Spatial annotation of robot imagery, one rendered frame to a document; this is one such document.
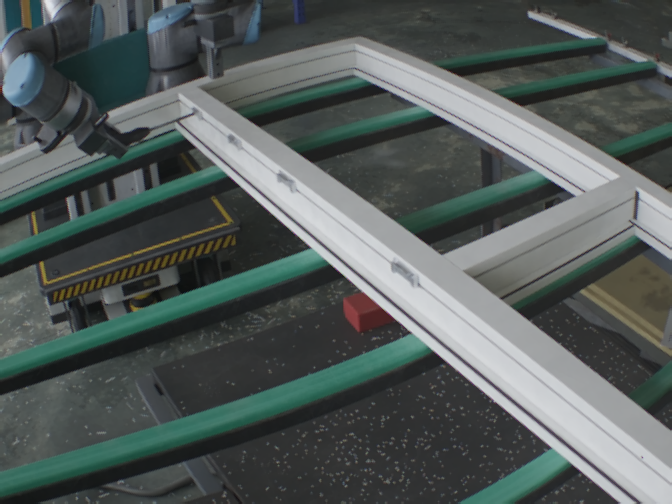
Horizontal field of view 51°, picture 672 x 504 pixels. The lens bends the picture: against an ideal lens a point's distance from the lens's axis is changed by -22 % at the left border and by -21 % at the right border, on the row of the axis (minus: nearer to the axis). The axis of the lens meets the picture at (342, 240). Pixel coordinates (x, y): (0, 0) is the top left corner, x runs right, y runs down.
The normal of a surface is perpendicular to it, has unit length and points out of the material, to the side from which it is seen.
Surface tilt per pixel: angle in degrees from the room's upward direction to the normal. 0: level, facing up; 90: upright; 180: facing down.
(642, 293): 0
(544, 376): 90
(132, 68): 90
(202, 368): 0
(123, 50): 90
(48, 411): 0
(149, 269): 90
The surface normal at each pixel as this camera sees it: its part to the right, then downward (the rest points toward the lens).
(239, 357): -0.07, -0.86
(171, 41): 0.10, 0.51
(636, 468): -0.86, 0.32
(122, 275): 0.44, 0.44
